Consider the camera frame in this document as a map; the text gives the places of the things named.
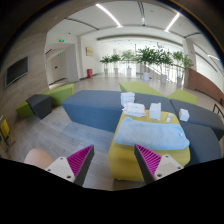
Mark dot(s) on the framed wall picture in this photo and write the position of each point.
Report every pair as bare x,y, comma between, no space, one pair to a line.
89,51

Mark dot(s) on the dark grey sofa seat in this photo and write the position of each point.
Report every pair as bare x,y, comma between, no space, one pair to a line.
204,129

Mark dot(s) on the long blue-grey bench sofa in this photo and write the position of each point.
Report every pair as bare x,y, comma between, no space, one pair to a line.
95,108

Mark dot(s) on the dark grey cube stool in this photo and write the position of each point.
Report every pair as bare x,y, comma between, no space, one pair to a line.
40,104

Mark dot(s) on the green ottoman far centre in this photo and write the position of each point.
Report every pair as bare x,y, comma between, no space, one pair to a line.
139,87

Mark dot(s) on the yellow-green ottoman table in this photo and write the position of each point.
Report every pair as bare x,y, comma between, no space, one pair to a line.
122,161

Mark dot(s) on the light blue towel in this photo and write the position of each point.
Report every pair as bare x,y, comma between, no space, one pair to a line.
158,136

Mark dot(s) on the dark chair right edge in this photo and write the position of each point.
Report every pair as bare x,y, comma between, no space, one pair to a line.
219,107

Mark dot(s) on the yellow sign stand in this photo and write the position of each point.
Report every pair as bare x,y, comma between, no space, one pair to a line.
5,132

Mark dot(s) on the potted plant right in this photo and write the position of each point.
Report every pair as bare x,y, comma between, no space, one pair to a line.
182,62

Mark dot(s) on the wall-mounted black television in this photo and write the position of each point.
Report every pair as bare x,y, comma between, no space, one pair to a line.
16,71

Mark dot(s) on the white tissue pack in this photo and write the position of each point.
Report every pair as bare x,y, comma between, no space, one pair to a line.
155,111

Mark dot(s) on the green bench left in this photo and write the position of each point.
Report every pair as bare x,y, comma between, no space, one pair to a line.
58,95

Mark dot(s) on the green ottoman far right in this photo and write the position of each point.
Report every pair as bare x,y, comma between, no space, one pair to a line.
184,96

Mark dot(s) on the potted plant far left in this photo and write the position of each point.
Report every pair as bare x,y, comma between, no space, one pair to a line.
106,60

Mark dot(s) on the green ottoman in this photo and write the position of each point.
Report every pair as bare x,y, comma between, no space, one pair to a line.
184,96
139,87

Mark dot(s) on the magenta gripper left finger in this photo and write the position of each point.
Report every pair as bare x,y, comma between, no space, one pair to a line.
75,167

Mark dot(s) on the small white bottle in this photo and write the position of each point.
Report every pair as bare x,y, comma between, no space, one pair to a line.
170,115

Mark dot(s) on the crumpled white towel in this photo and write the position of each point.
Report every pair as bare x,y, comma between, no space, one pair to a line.
134,109

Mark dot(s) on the red bin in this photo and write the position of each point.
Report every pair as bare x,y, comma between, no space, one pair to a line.
89,73

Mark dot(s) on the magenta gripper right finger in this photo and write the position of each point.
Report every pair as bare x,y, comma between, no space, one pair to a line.
154,166

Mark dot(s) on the large potted plant centre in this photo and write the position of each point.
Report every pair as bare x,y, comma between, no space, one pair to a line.
146,57

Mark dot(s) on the stack of white folded towels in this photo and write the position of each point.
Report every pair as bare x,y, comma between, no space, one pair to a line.
127,97

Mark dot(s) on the pink round stool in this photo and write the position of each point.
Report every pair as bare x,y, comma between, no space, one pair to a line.
38,158

